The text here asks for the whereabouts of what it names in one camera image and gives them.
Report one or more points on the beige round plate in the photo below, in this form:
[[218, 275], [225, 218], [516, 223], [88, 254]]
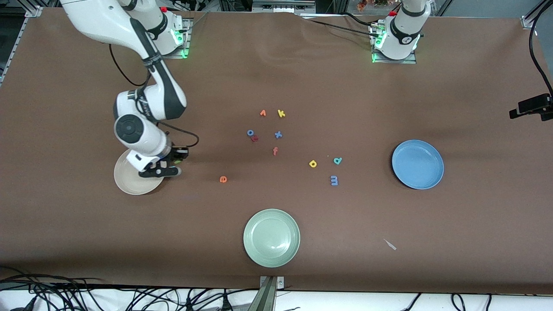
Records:
[[129, 181]]

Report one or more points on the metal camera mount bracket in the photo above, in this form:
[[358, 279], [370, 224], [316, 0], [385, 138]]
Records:
[[270, 283]]

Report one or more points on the blue foam letter m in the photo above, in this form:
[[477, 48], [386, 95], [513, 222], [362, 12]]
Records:
[[334, 180]]

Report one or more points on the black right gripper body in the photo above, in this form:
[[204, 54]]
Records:
[[175, 154]]

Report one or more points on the pale green round plate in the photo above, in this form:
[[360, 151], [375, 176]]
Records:
[[271, 238]]

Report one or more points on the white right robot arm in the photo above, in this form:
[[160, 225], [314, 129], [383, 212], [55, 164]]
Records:
[[103, 19]]

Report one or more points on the aluminium frame profile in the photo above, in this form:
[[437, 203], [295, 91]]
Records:
[[529, 21], [17, 39]]

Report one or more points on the white paper scrap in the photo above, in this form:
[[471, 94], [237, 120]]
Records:
[[390, 244]]

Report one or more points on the brown table cover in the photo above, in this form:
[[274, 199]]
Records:
[[276, 77]]

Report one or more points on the grey metal rail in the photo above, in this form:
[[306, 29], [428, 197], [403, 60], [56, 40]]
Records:
[[283, 5]]

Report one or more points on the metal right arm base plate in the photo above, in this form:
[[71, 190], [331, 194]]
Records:
[[179, 52]]

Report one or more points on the blue round plate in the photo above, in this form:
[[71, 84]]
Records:
[[417, 164]]

